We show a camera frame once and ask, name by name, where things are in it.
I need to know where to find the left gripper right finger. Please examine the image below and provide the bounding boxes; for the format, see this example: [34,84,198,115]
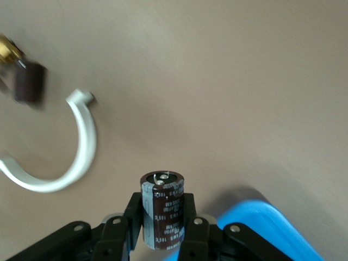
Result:
[178,192,210,261]

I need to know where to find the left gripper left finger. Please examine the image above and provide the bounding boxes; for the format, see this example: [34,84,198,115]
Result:
[92,191,145,261]

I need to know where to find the short printed dark brown capacitor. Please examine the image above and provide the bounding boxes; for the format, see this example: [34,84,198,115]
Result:
[139,170,186,251]

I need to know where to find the long dark brown capacitor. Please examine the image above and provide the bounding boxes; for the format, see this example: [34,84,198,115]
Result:
[12,61,49,105]

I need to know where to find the blue plastic tray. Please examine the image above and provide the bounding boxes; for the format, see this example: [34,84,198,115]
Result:
[168,200,326,261]

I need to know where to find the white half-ring pipe clamp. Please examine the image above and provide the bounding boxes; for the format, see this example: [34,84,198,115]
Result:
[0,88,98,194]

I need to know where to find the brass valve with red handle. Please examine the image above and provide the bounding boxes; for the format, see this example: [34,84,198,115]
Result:
[0,34,28,69]

